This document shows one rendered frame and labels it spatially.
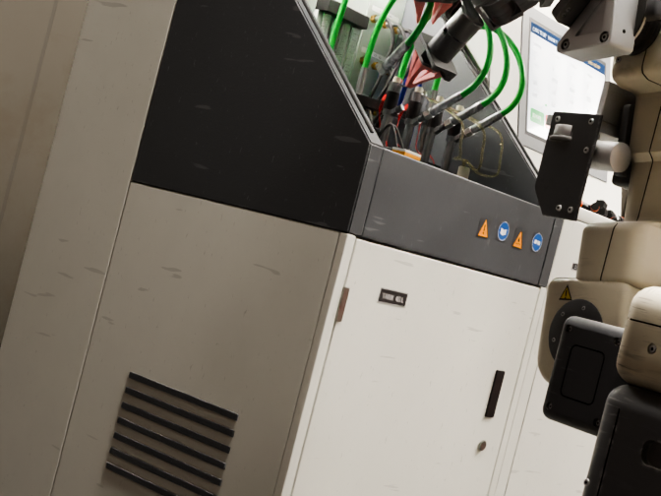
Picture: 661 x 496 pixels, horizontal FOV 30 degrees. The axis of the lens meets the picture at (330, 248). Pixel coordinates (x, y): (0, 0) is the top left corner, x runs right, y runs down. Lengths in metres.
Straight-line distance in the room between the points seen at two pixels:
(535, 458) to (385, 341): 0.68
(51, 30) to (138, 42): 1.37
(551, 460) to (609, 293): 1.14
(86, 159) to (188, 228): 0.36
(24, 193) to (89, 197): 1.35
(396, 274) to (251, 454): 0.41
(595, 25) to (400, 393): 0.88
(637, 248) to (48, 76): 2.51
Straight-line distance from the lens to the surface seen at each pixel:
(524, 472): 2.80
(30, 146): 3.93
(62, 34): 3.96
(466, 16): 2.44
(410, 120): 2.61
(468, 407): 2.53
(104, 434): 2.47
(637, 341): 1.53
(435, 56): 2.48
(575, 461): 2.99
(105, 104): 2.62
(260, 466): 2.18
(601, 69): 3.38
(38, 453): 2.62
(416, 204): 2.24
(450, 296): 2.39
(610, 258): 1.80
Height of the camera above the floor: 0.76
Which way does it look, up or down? level
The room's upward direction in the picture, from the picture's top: 14 degrees clockwise
